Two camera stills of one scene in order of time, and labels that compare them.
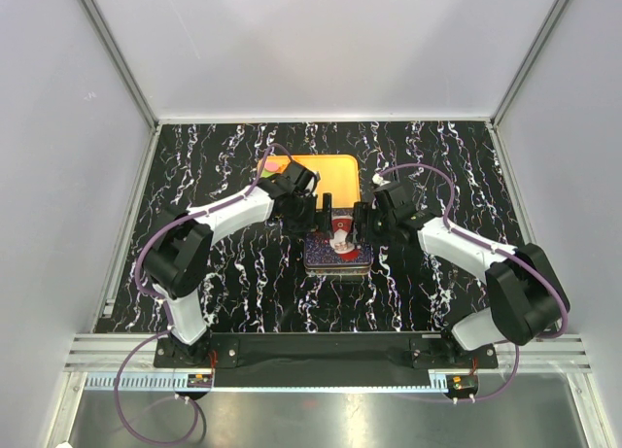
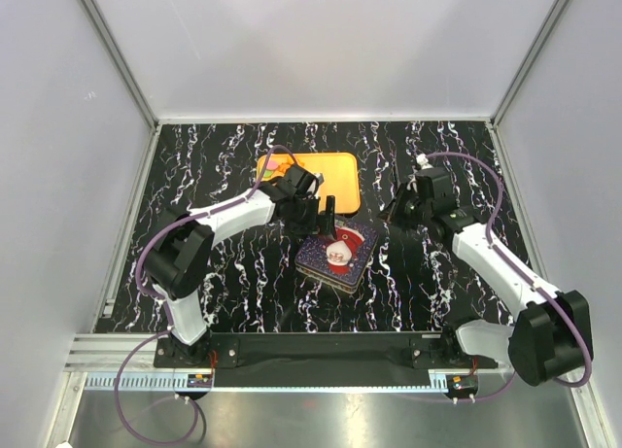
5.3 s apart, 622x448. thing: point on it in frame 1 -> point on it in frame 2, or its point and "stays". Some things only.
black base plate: [333, 359] stays
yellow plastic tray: [339, 175] stays
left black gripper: [316, 221] stays
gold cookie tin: [339, 270] -> [346, 288]
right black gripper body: [383, 224] -> [410, 209]
